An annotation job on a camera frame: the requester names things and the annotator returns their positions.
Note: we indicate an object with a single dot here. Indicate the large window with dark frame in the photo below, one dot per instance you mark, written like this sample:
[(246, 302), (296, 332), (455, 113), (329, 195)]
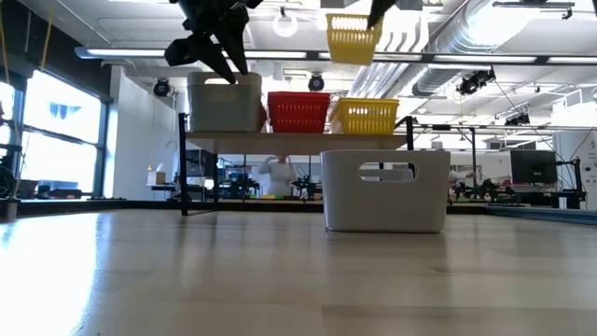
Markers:
[(60, 130)]

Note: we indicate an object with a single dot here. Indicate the wooden shelf with black legs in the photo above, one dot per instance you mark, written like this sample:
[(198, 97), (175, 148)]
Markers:
[(289, 142)]

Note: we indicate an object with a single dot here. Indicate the black aluminium table frame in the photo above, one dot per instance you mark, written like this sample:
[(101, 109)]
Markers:
[(93, 206)]

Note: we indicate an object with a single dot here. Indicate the black computer monitor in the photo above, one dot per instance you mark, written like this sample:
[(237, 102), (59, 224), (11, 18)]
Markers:
[(534, 167)]

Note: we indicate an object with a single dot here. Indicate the person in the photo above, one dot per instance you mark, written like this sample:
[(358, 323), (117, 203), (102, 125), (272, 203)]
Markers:
[(462, 177), (280, 179)]

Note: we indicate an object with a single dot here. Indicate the yellow slotted plastic basket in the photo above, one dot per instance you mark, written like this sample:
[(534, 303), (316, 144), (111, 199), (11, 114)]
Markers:
[(338, 116), (350, 56)]

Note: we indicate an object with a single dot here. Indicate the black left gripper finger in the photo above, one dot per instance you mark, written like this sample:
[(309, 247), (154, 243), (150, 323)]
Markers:
[(235, 37), (196, 51)]

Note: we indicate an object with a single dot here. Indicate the long linear ceiling light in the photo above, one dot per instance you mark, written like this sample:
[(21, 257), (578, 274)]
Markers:
[(275, 54)]

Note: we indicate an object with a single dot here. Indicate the black ceiling spot lamp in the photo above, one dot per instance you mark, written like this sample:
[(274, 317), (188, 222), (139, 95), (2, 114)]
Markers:
[(162, 88), (316, 83)]

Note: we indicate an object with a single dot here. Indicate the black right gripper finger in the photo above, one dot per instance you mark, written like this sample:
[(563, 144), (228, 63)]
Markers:
[(380, 11)]

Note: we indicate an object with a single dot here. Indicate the silver ventilation duct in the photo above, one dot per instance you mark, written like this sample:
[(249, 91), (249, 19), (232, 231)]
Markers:
[(466, 42)]

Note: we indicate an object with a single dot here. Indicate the cardboard box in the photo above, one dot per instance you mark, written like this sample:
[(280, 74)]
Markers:
[(156, 178)]

